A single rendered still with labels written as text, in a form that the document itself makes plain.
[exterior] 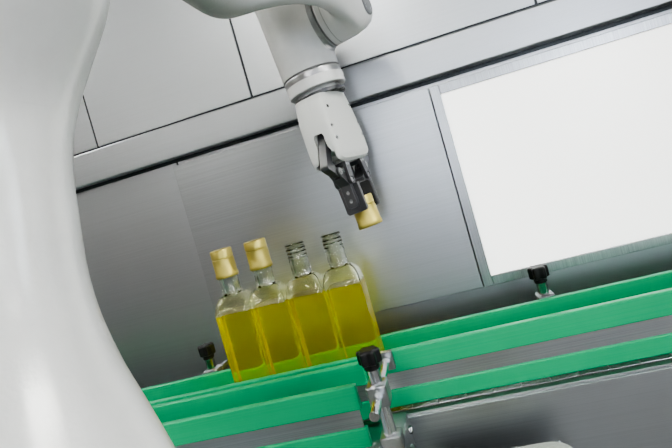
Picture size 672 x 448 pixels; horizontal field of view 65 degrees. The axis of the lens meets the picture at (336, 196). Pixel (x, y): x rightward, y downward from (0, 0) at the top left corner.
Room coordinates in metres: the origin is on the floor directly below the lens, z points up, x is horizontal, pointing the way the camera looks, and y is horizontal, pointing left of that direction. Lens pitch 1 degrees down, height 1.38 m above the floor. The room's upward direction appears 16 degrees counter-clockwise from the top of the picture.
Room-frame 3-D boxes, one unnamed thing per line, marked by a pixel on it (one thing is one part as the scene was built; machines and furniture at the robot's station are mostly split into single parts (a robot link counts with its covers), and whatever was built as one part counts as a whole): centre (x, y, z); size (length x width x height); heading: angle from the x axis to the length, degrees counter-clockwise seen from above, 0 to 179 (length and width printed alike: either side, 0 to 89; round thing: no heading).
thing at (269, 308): (0.80, 0.14, 1.16); 0.06 x 0.06 x 0.21; 80
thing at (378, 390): (0.65, 0.01, 1.12); 0.17 x 0.03 x 0.12; 169
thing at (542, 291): (0.80, -0.26, 1.11); 0.07 x 0.04 x 0.13; 169
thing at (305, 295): (0.79, 0.08, 1.16); 0.06 x 0.06 x 0.21; 80
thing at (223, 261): (0.81, 0.20, 1.31); 0.04 x 0.04 x 0.04
